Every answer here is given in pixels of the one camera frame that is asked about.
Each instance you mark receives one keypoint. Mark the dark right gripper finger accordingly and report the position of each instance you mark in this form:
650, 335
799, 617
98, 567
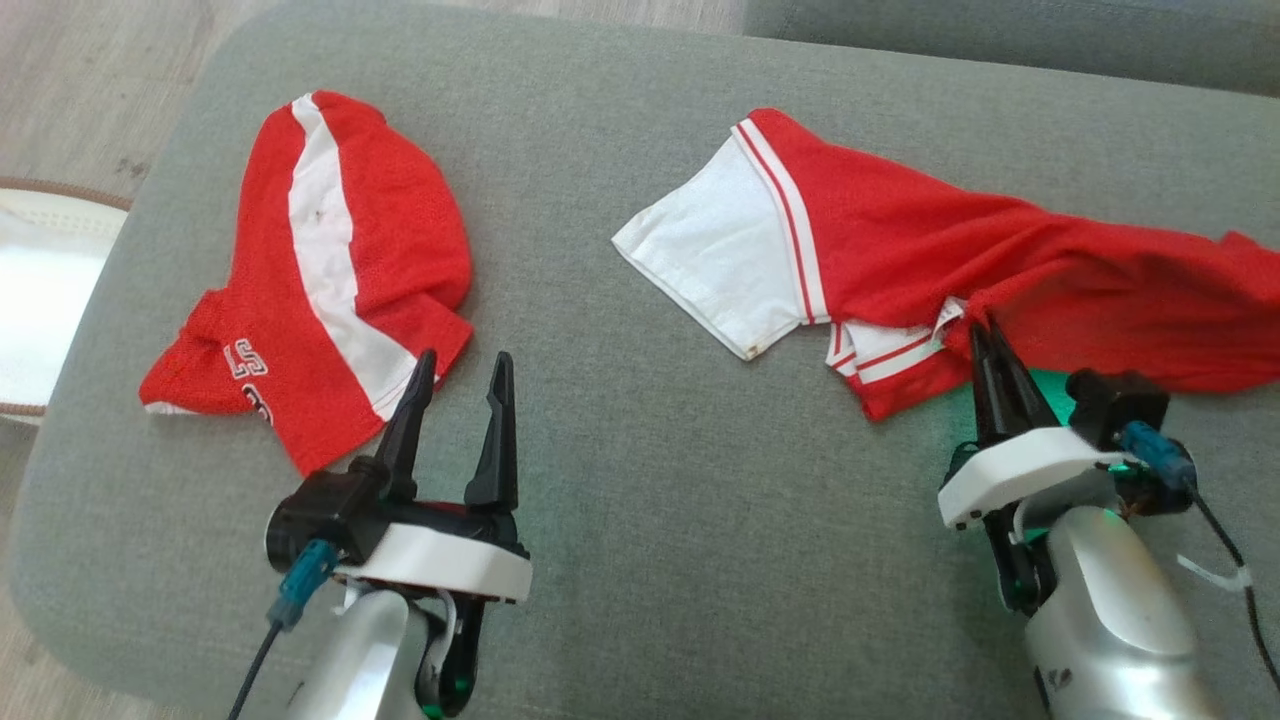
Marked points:
1025, 410
988, 400

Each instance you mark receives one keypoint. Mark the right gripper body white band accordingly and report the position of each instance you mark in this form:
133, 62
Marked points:
1010, 470

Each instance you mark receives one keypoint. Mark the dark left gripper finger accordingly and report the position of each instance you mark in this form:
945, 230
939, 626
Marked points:
497, 450
408, 430

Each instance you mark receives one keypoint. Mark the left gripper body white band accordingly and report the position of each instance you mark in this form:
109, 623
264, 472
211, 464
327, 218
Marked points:
450, 565

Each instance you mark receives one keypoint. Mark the red jersey with white sleeves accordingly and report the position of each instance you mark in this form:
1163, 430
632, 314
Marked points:
900, 240

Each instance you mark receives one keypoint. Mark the red shorts with white stripe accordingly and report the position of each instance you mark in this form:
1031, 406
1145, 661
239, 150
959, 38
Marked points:
390, 220

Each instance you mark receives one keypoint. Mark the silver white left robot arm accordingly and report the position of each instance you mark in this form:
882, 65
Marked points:
350, 660

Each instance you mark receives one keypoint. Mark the large grey sofa ottoman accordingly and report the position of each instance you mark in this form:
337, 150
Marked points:
640, 450

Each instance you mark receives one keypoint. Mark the grey sofa seat cushion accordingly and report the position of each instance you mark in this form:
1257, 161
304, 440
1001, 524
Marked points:
1000, 35

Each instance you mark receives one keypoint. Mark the white laundry basket brown rim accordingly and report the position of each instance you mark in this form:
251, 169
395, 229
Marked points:
40, 300

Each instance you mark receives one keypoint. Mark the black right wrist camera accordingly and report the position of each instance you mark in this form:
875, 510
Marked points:
1115, 400

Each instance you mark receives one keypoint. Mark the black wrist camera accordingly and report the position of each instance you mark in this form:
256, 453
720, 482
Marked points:
1115, 400
320, 510

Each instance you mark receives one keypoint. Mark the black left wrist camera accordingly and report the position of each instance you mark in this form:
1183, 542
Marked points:
320, 510

